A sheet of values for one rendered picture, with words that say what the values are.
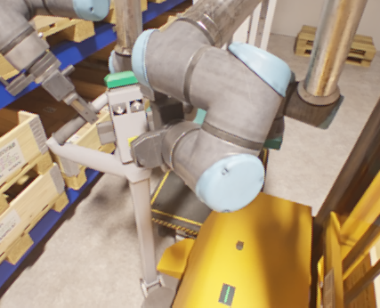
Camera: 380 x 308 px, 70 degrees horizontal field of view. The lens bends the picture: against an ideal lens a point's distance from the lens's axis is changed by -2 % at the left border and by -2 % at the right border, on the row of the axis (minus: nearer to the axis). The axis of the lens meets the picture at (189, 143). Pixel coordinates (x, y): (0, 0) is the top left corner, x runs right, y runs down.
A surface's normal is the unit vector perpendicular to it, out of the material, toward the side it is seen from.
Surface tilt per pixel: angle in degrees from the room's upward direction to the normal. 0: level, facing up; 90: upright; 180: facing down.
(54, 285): 0
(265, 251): 0
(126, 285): 0
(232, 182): 78
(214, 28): 60
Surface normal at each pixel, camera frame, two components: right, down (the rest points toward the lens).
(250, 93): -0.15, 0.16
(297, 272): 0.04, -0.77
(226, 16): 0.61, 0.04
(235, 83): -0.47, 0.01
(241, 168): 0.41, 0.43
